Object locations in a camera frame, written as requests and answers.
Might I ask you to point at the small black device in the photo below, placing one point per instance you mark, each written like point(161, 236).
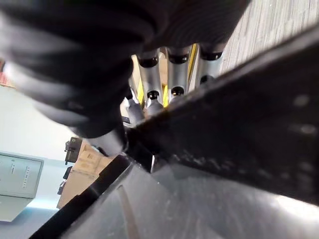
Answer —
point(73, 149)

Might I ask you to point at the dark plastic box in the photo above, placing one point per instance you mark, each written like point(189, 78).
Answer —
point(199, 211)

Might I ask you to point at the brown cardboard box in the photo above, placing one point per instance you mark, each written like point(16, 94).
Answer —
point(79, 174)

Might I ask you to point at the grey metal cabinet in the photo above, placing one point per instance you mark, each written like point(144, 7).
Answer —
point(17, 179)

